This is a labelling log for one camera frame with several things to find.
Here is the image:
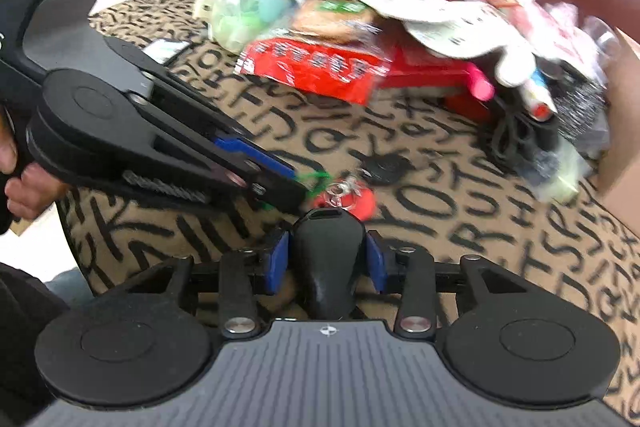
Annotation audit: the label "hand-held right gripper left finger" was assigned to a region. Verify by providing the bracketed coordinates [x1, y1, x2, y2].
[120, 230, 292, 340]

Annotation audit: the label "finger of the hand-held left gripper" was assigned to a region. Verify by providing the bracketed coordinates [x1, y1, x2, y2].
[75, 141, 309, 216]
[102, 34, 297, 181]

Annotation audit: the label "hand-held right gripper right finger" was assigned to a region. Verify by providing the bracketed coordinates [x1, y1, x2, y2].
[366, 230, 534, 340]

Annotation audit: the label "green plastic clip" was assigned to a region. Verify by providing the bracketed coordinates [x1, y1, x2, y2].
[294, 169, 334, 198]

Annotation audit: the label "black car key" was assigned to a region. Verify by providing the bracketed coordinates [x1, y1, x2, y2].
[292, 208, 369, 321]

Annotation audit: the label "red keychain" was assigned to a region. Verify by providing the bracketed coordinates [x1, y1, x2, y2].
[312, 176, 377, 221]

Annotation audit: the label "pinkish cardboard box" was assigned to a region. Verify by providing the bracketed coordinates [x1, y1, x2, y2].
[596, 27, 640, 208]

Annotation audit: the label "person's left hand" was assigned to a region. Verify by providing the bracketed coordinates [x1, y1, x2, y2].
[0, 104, 67, 223]

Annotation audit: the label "black round fob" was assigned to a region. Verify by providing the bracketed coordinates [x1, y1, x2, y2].
[359, 155, 412, 184]

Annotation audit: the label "red snack packet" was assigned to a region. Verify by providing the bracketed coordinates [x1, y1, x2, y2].
[234, 39, 392, 106]

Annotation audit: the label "smartphone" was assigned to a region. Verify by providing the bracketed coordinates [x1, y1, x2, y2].
[142, 39, 194, 66]

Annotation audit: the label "clear ball with green toys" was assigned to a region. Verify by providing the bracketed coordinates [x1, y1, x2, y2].
[209, 0, 297, 54]

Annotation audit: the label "round cracker packet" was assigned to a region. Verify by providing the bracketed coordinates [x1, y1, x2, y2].
[292, 0, 382, 44]

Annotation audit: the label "black scissors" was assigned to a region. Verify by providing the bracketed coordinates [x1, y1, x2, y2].
[489, 101, 557, 178]

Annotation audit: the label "red flat box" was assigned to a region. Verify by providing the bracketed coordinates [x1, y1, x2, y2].
[380, 47, 477, 91]

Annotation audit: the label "pink cap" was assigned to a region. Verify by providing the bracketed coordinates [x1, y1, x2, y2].
[466, 66, 497, 101]

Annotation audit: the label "green soap box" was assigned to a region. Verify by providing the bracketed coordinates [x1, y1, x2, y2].
[544, 151, 592, 204]

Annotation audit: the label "red capped stamp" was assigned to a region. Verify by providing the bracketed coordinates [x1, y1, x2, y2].
[519, 71, 557, 118]

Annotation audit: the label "white bottle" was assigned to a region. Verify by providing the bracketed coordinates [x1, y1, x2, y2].
[494, 41, 537, 88]

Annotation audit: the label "silver scouring pad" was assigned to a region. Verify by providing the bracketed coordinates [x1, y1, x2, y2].
[554, 76, 612, 144]

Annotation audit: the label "red printed plastic bag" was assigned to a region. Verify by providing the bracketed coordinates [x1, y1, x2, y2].
[509, 0, 602, 58]

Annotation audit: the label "clear plastic cup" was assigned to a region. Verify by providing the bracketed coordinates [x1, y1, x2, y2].
[581, 14, 622, 54]

